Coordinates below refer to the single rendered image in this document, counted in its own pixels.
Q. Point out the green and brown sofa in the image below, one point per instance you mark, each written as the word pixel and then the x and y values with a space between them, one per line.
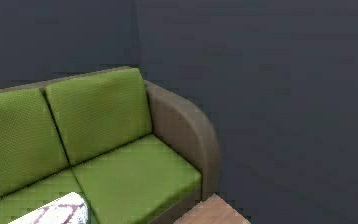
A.
pixel 120 166

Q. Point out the white patterned pillow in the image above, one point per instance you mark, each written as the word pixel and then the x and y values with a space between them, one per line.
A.
pixel 58 210

